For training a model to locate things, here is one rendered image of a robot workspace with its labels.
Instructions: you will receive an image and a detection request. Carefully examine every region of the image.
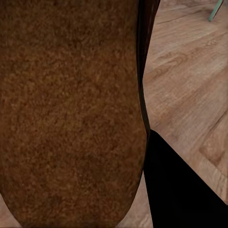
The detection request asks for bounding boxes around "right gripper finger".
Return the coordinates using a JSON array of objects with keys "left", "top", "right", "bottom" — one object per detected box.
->
[{"left": 143, "top": 129, "right": 228, "bottom": 228}]

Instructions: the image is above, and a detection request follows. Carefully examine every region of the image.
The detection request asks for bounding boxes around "sandal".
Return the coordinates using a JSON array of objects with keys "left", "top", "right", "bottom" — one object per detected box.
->
[{"left": 0, "top": 0, "right": 161, "bottom": 228}]

